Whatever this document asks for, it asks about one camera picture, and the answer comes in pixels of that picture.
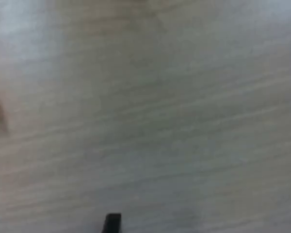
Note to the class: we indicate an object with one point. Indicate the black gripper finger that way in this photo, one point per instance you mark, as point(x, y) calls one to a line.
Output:
point(112, 223)

